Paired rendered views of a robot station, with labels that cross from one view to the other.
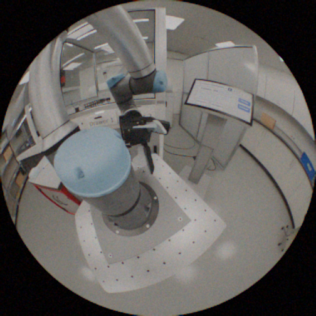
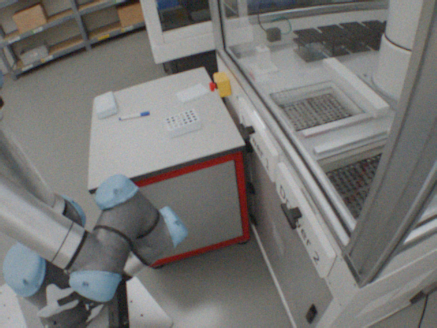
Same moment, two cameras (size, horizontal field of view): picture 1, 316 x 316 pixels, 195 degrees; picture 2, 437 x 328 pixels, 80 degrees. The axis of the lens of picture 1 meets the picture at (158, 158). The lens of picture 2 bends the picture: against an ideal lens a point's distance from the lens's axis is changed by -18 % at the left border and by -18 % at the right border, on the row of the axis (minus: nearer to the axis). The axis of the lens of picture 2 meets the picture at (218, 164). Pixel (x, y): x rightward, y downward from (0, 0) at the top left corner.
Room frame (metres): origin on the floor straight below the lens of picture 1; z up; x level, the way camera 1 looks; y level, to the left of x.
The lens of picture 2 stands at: (0.55, -0.21, 1.51)
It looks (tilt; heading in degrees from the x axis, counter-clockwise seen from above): 46 degrees down; 88
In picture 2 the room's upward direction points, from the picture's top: 10 degrees counter-clockwise
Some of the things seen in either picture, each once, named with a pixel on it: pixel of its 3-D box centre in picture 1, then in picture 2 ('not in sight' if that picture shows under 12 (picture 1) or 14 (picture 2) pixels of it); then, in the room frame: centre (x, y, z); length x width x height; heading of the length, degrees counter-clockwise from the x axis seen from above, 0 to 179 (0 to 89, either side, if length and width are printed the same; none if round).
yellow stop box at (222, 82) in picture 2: not in sight; (221, 84); (0.65, 0.81, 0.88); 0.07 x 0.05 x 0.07; 96
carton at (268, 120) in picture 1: (268, 121); not in sight; (1.42, -2.75, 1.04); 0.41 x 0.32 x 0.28; 13
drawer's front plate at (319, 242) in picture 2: (136, 114); (302, 218); (0.74, 0.17, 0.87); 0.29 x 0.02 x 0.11; 96
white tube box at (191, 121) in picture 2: not in sight; (182, 123); (0.48, 0.74, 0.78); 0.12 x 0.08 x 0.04; 12
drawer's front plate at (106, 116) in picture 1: (101, 120); (257, 136); (0.70, 0.48, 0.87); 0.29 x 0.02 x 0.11; 96
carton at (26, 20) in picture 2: not in sight; (31, 17); (-1.48, 4.02, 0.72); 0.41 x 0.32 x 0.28; 13
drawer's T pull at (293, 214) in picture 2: not in sight; (293, 214); (0.71, 0.17, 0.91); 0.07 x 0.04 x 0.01; 96
